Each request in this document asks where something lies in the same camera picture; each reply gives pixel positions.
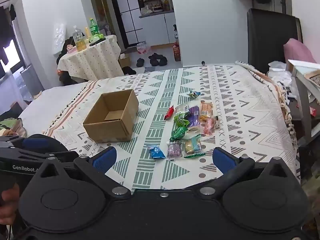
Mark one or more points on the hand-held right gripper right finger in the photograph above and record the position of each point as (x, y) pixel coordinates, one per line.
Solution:
(223, 161)

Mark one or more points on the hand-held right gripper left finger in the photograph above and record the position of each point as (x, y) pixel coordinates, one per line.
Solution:
(105, 158)

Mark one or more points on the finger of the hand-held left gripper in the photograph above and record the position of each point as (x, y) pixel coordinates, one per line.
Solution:
(37, 154)
(35, 143)

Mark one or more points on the gold green snack packet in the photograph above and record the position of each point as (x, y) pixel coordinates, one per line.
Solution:
(192, 145)

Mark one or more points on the pink snack packet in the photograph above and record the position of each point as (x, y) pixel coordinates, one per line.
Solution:
(209, 127)

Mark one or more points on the brown cardboard box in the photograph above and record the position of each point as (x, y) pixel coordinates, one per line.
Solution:
(110, 120)

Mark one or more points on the small dark label packet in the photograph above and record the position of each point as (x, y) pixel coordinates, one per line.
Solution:
(216, 122)

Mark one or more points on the clear pink purple packet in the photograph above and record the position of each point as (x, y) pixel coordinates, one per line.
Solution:
(174, 150)

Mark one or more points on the blue snack packet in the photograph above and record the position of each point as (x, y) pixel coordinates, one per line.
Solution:
(156, 152)

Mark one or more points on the dark green snack packet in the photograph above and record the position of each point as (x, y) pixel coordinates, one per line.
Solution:
(178, 132)

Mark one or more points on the purple snack packet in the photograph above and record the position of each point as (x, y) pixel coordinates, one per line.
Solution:
(193, 116)

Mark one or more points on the orange snack packet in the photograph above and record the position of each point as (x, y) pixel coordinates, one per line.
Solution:
(206, 108)

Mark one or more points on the light green snack packet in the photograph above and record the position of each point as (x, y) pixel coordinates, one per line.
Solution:
(181, 120)

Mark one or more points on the clear white cake packet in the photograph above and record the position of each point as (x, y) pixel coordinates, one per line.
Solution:
(182, 108)

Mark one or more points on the red snack packet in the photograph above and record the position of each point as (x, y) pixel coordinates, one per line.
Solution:
(170, 112)

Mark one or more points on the multicolour candy wrapper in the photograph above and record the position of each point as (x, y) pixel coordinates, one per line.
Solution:
(194, 94)

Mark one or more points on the person's left hand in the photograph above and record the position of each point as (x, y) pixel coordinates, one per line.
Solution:
(8, 202)

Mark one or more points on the colourful crumpled cloth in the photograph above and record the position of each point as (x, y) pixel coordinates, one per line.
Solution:
(13, 127)

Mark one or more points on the white bed sheet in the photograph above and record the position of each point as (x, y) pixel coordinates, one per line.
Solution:
(45, 100)

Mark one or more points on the black clothes pile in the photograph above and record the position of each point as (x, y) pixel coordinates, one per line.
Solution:
(128, 70)

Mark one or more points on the patterned cream green blanket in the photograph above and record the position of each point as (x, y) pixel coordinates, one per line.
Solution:
(175, 80)

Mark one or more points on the dotted cream tablecloth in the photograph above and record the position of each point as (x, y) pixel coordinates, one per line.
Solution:
(92, 60)

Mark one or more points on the small floor cardboard box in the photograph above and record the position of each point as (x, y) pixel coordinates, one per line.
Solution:
(124, 60)

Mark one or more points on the black jacket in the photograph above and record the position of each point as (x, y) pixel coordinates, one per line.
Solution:
(63, 46)

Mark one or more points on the small pink box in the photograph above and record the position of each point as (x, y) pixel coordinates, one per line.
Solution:
(71, 48)

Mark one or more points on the white crumpled cloth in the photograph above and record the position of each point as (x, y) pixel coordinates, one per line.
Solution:
(280, 76)

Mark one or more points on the small red box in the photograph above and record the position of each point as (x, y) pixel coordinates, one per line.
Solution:
(312, 111)

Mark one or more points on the white side table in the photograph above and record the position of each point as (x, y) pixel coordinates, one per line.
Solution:
(303, 85)

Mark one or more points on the clear bottle yellow liquid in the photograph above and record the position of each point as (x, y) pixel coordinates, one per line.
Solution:
(78, 40)

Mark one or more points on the pink plastic bag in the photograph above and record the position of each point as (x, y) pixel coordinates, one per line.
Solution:
(142, 48)

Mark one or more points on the red drink bottle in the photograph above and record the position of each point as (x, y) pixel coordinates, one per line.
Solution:
(176, 52)

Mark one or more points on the small yellow bottle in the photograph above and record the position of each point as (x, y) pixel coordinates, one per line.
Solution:
(87, 35)

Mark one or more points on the green soda bottle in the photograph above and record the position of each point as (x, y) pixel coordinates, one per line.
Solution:
(93, 27)

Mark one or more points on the black chair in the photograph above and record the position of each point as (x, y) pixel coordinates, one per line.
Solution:
(270, 37)

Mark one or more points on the pink folded cloth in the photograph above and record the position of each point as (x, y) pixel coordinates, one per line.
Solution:
(298, 51)

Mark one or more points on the black spray bottle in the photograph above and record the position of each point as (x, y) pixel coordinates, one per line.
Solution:
(175, 31)

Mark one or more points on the white cabinet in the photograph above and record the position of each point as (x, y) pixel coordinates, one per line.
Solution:
(157, 28)

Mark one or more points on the black framed sliding door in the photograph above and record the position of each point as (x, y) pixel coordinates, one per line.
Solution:
(122, 12)

